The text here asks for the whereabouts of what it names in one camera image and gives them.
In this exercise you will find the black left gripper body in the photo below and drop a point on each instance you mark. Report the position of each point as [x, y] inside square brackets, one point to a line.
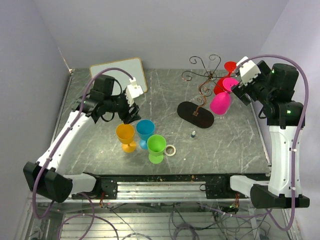
[123, 109]

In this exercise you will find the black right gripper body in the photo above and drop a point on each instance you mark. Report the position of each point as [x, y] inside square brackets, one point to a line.
[255, 89]

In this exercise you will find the blue plastic wine glass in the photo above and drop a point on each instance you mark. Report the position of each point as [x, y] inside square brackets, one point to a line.
[145, 128]

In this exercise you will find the red plastic wine glass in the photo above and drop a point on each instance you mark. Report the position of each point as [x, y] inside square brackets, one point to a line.
[225, 84]

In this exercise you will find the magenta plastic wine glass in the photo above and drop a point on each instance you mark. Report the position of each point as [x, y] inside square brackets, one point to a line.
[221, 103]

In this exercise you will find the clear wine glass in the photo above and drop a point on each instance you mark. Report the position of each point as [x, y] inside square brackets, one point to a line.
[211, 63]

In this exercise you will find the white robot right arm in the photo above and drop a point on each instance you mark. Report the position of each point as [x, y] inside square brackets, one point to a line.
[274, 87]

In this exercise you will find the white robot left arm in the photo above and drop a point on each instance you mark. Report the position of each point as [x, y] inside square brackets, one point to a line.
[46, 177]

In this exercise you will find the orange plastic wine glass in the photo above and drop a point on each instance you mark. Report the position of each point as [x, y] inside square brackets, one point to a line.
[126, 134]

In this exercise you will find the green plastic wine glass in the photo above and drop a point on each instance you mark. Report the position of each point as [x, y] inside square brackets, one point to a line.
[156, 145]

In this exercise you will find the white tape roll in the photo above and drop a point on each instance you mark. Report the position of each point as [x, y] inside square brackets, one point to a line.
[170, 150]

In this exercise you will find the small blue-capped bottle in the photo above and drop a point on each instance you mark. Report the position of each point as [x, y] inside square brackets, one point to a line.
[193, 134]

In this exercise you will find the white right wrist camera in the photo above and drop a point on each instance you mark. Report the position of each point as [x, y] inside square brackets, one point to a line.
[247, 71]

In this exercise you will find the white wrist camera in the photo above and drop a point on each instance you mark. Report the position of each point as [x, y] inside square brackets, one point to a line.
[247, 71]
[133, 91]

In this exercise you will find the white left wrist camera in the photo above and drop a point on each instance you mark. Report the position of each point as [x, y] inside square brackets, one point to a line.
[133, 91]

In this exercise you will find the copper wire wine glass rack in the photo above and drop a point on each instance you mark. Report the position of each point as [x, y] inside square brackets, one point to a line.
[195, 114]

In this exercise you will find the aluminium mounting rail frame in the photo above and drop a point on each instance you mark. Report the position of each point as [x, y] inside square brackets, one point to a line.
[159, 207]

